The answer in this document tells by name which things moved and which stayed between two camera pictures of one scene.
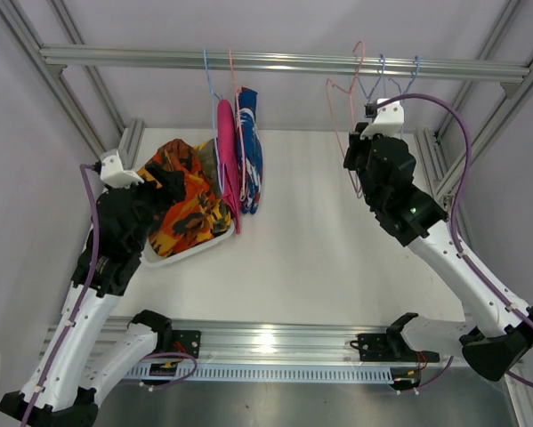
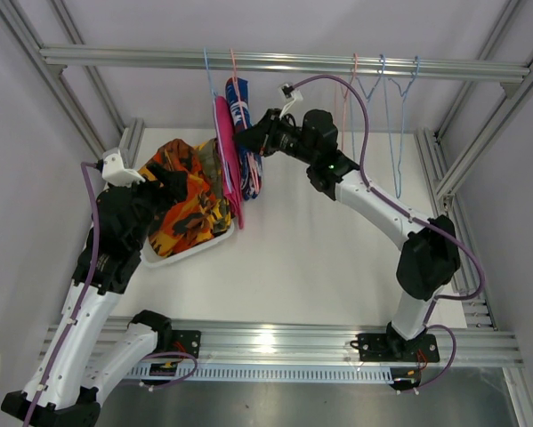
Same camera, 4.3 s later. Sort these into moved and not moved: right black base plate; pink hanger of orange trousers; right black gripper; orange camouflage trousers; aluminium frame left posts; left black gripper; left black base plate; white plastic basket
Moved: right black gripper; pink hanger of orange trousers
Not moved: left black gripper; white plastic basket; left black base plate; right black base plate; orange camouflage trousers; aluminium frame left posts
